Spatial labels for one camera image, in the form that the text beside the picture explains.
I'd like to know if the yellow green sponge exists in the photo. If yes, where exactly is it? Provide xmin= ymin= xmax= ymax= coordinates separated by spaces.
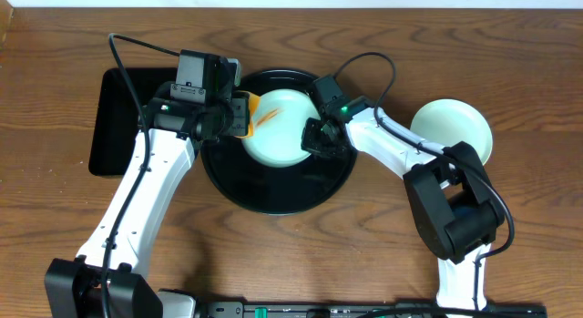
xmin=243 ymin=91 xmax=261 ymax=138

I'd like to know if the light blue plate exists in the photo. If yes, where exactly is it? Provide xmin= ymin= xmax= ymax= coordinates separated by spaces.
xmin=241 ymin=89 xmax=320 ymax=168
xmin=410 ymin=98 xmax=493 ymax=165

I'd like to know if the black rectangular bin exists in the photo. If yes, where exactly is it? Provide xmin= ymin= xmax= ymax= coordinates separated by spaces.
xmin=88 ymin=67 xmax=177 ymax=177

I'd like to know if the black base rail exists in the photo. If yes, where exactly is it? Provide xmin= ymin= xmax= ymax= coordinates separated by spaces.
xmin=199 ymin=301 xmax=547 ymax=318

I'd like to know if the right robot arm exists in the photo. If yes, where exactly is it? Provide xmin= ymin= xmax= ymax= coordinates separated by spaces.
xmin=302 ymin=95 xmax=511 ymax=311

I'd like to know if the round black tray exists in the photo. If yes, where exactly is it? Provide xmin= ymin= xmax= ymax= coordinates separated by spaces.
xmin=199 ymin=67 xmax=359 ymax=216

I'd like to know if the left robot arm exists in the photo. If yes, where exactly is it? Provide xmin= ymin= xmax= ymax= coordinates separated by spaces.
xmin=45 ymin=91 xmax=261 ymax=317

